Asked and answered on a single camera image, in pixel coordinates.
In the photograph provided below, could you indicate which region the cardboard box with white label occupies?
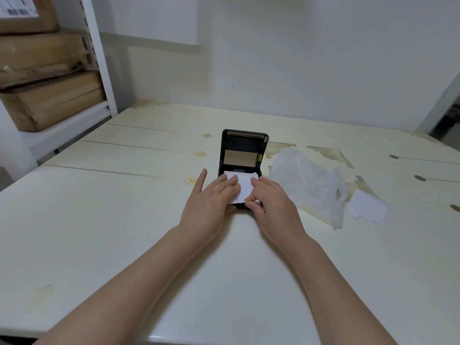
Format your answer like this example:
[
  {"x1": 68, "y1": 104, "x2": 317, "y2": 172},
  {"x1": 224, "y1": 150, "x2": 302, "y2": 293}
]
[{"x1": 0, "y1": 0, "x2": 60, "y2": 36}]

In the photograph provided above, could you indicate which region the person's right hand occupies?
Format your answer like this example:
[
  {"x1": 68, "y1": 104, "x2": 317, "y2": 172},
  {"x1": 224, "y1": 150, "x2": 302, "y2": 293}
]
[{"x1": 244, "y1": 176, "x2": 308, "y2": 250}]

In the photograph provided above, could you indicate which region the translucent plastic bag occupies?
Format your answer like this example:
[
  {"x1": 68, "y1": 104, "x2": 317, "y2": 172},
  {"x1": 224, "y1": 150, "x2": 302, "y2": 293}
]
[{"x1": 267, "y1": 147, "x2": 349, "y2": 229}]

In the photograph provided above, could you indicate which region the torn flat cardboard box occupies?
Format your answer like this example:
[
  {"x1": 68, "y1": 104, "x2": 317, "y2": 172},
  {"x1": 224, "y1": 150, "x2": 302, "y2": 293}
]
[{"x1": 0, "y1": 31, "x2": 97, "y2": 91}]

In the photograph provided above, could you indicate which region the person's left hand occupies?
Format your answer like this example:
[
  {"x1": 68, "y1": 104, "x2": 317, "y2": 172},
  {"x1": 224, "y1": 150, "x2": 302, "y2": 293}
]
[{"x1": 178, "y1": 169, "x2": 241, "y2": 245}]

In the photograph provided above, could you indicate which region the white paper card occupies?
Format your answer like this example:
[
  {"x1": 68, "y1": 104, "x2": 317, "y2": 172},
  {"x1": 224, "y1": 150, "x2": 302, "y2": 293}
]
[{"x1": 346, "y1": 189, "x2": 390, "y2": 226}]

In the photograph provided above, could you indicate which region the person's left forearm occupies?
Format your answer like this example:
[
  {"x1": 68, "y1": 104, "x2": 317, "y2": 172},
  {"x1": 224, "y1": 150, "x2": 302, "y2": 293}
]
[{"x1": 33, "y1": 226, "x2": 213, "y2": 345}]

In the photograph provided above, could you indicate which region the person's right forearm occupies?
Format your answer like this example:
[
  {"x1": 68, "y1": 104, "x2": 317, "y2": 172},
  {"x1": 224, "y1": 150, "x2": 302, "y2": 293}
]
[{"x1": 283, "y1": 234, "x2": 397, "y2": 345}]

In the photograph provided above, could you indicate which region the long plain cardboard box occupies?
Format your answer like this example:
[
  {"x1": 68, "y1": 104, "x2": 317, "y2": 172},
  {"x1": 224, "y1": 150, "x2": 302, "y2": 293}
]
[{"x1": 0, "y1": 71, "x2": 107, "y2": 133}]

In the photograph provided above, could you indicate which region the white label paper stack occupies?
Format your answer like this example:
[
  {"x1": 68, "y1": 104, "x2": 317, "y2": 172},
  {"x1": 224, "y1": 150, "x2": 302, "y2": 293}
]
[{"x1": 223, "y1": 171, "x2": 262, "y2": 205}]

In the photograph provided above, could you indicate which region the black portable label printer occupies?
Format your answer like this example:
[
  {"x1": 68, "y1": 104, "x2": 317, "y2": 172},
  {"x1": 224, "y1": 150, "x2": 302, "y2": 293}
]
[{"x1": 218, "y1": 129, "x2": 270, "y2": 209}]

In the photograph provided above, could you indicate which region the white metal shelf rack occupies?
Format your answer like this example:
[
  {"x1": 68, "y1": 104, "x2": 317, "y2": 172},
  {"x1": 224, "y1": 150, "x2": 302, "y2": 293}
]
[{"x1": 0, "y1": 0, "x2": 119, "y2": 170}]

